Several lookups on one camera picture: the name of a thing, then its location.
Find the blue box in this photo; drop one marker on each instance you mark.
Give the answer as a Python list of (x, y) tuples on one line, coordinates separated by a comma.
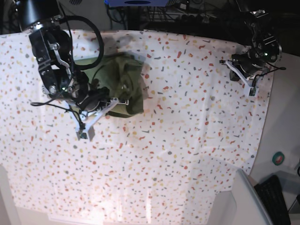
[(135, 3)]

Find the terrazzo pattern tablecloth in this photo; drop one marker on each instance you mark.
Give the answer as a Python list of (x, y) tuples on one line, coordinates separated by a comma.
[(163, 166)]

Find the black keyboard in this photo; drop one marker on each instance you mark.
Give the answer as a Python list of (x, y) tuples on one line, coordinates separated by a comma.
[(270, 193)]

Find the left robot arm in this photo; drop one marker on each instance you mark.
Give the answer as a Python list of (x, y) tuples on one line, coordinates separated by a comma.
[(258, 20)]

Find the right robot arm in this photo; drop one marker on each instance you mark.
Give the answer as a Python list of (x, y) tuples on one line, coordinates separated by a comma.
[(62, 78)]

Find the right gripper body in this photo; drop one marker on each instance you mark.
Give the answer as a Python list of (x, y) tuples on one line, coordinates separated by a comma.
[(87, 97)]

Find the green tape roll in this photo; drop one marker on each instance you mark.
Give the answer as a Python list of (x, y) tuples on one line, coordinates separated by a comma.
[(278, 158)]

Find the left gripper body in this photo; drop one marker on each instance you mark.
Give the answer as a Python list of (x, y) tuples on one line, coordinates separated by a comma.
[(250, 63)]

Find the green t-shirt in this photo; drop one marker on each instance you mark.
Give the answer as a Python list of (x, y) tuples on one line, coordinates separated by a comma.
[(121, 74)]

